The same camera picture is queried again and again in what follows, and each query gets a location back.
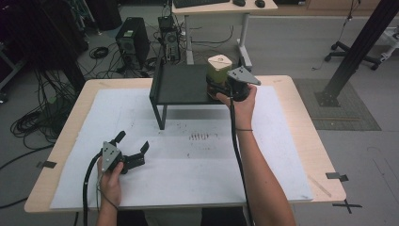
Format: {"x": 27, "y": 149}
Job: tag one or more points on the person's right hand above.
{"x": 244, "y": 111}

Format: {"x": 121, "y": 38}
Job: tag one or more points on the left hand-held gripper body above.
{"x": 110, "y": 154}

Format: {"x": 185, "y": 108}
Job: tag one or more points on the large black computer tower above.
{"x": 135, "y": 40}

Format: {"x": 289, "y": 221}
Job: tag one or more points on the white equipment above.
{"x": 391, "y": 40}

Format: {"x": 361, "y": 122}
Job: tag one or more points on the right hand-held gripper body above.
{"x": 241, "y": 77}

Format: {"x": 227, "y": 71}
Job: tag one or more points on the small black computer tower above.
{"x": 171, "y": 40}

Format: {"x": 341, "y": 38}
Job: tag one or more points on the black computer mouse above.
{"x": 239, "y": 2}
{"x": 259, "y": 3}

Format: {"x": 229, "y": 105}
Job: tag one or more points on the black keyboard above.
{"x": 200, "y": 2}

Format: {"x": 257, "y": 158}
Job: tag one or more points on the white table sheet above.
{"x": 156, "y": 188}

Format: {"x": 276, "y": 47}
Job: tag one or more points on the grey floor mat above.
{"x": 345, "y": 116}

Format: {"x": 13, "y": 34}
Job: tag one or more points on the person's left hand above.
{"x": 109, "y": 185}

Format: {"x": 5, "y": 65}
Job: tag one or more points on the black wheeled stand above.
{"x": 342, "y": 47}

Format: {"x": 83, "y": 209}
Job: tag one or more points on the black tape strip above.
{"x": 334, "y": 175}
{"x": 48, "y": 164}

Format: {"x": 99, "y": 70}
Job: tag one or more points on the black wristband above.
{"x": 244, "y": 130}

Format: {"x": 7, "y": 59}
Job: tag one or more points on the black metal post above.
{"x": 360, "y": 50}

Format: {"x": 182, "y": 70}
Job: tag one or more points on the white desk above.
{"x": 219, "y": 19}

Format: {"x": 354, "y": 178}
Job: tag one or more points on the triangular box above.
{"x": 219, "y": 67}

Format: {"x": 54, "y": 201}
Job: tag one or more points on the black metal rack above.
{"x": 182, "y": 84}

